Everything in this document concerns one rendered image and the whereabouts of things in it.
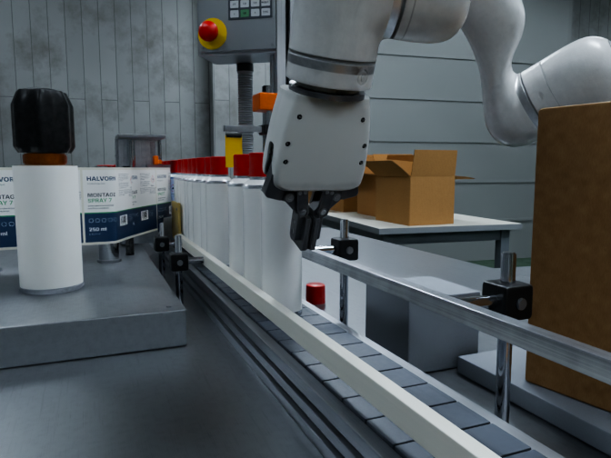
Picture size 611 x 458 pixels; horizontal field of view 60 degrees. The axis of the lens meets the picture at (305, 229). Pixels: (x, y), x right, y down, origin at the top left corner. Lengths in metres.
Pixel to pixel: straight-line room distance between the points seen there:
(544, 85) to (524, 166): 5.71
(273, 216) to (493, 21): 0.50
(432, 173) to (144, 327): 2.14
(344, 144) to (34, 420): 0.39
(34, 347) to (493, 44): 0.80
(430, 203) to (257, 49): 1.78
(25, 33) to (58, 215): 4.69
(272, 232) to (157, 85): 4.72
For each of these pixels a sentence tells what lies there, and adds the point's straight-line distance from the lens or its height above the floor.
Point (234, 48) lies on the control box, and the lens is 1.09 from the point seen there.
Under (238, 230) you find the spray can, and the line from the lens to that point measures 0.81.
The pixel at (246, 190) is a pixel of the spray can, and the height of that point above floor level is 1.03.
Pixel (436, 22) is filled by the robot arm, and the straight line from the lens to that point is 0.50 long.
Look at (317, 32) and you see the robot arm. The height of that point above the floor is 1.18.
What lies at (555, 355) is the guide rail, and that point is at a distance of 0.35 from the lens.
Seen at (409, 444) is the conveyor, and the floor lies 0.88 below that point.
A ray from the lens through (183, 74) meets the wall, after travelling 5.35.
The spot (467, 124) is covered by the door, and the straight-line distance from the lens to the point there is 6.25.
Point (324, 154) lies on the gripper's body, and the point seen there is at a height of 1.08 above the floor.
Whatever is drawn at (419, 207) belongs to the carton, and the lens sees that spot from 2.66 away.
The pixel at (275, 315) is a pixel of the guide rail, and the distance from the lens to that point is 0.57.
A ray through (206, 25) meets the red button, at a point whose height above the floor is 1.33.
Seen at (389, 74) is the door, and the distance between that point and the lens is 5.84.
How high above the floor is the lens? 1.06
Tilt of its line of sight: 7 degrees down
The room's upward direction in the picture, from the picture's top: straight up
